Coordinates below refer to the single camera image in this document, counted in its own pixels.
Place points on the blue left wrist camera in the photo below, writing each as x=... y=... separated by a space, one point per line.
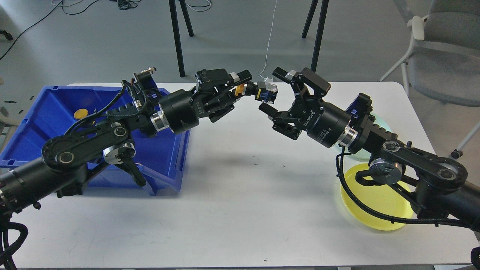
x=147 y=93

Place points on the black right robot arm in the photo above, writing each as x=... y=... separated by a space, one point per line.
x=436 y=187

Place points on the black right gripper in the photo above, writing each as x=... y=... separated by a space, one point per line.
x=322 y=121

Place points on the grey office chair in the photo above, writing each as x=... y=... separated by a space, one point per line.
x=442 y=60

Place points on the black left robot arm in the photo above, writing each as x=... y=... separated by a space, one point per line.
x=68 y=162

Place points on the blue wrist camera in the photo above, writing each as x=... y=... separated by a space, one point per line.
x=360 y=108
x=147 y=93

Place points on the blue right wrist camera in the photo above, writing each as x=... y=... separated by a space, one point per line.
x=360 y=108

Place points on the yellow plate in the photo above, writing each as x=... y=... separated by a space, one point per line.
x=382 y=199

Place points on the black tripod right legs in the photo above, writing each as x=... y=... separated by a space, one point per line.
x=320 y=29

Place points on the yellow push button in corner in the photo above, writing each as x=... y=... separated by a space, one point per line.
x=80 y=114

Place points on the yellow push button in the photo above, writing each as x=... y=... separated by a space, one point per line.
x=80 y=114
x=262 y=91

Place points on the light green plate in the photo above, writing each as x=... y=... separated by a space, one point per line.
x=364 y=134

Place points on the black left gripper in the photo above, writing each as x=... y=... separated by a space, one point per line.
x=212 y=98

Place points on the blue plastic bin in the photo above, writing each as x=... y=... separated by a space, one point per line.
x=160 y=158

